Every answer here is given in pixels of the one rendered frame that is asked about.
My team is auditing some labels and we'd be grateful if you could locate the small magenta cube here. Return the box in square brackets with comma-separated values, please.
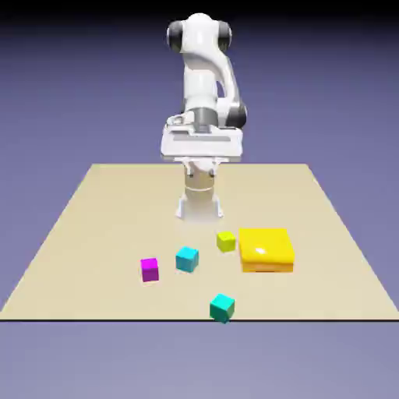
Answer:
[139, 257, 161, 284]

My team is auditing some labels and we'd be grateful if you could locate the small yellow-green cube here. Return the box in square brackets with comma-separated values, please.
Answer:
[216, 230, 237, 253]

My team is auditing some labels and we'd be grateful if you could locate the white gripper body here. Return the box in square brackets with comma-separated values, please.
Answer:
[160, 124, 244, 164]

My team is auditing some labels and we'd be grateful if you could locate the large yellow box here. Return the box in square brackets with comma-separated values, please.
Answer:
[238, 227, 296, 274]

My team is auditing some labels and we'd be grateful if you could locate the small teal cube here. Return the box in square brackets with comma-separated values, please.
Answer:
[209, 292, 236, 325]

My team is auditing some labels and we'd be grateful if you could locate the small cyan cube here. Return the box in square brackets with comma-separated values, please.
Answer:
[175, 245, 200, 274]

